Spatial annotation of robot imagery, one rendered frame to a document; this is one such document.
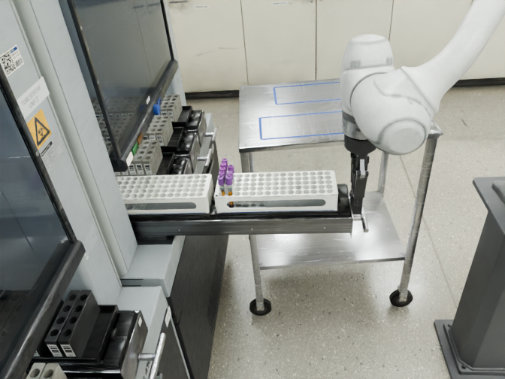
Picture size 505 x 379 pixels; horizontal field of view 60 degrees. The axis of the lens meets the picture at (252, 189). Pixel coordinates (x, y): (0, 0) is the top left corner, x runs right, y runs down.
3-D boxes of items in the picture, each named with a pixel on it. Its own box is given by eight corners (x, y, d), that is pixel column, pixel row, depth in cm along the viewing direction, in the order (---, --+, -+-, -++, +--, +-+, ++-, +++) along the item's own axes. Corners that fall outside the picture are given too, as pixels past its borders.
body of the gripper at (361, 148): (342, 122, 103) (340, 156, 108) (346, 141, 96) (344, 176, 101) (375, 121, 102) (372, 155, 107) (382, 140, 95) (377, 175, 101)
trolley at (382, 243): (250, 318, 182) (228, 149, 132) (249, 241, 218) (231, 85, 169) (414, 307, 179) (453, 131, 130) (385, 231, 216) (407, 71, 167)
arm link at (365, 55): (333, 100, 100) (347, 128, 89) (335, 30, 90) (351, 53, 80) (380, 95, 100) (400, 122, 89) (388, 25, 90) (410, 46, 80)
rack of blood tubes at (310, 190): (216, 216, 110) (213, 197, 106) (221, 192, 118) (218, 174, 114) (337, 214, 107) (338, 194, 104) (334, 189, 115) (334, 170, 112)
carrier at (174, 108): (176, 109, 156) (173, 93, 153) (182, 109, 156) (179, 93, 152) (169, 125, 147) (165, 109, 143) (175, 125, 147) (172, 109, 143)
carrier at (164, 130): (167, 131, 144) (164, 114, 140) (173, 131, 144) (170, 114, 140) (158, 150, 135) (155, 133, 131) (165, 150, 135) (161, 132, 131)
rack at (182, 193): (95, 219, 113) (88, 200, 110) (108, 195, 121) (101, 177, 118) (210, 216, 110) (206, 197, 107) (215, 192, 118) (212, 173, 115)
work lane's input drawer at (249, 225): (87, 244, 116) (77, 217, 111) (104, 210, 127) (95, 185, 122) (370, 240, 109) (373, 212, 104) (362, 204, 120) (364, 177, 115)
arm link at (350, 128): (343, 119, 92) (343, 144, 96) (388, 117, 91) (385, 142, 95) (340, 100, 99) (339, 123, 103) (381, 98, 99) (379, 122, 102)
